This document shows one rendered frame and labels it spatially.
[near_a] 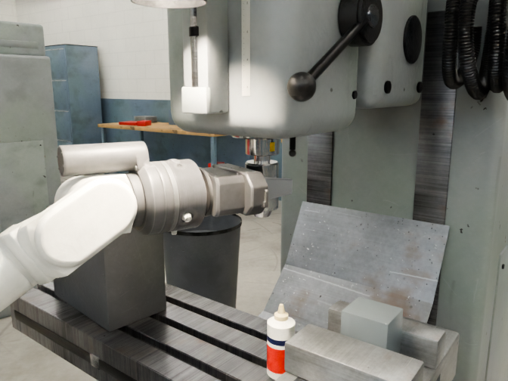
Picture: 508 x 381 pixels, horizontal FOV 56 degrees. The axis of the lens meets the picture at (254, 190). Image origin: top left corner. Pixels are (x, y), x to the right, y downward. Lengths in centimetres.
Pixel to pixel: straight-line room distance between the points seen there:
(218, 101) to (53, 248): 24
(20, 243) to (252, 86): 29
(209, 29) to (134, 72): 708
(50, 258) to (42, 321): 51
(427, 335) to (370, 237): 38
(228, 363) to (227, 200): 28
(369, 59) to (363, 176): 37
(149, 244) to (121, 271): 7
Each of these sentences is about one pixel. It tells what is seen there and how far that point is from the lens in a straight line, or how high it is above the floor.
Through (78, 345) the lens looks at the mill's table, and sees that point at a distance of 93.
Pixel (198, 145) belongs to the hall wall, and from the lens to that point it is 666.
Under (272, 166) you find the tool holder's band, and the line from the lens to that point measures 64.
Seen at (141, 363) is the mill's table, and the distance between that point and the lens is 79.
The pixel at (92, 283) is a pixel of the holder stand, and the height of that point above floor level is 104.
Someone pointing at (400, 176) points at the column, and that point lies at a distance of 96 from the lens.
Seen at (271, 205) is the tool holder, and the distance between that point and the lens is 65.
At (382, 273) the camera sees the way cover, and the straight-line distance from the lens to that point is 96.
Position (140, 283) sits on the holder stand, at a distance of 88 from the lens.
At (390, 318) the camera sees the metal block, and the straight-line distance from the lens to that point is 61.
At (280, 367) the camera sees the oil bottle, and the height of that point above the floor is 98.
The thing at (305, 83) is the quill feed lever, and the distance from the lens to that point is 48.
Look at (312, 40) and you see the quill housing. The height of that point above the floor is 142.
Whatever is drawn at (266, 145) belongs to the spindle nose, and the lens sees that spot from 63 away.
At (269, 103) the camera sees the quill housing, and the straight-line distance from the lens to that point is 53.
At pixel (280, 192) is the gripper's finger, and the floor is 123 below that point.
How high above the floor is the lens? 137
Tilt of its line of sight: 12 degrees down
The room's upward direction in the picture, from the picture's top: straight up
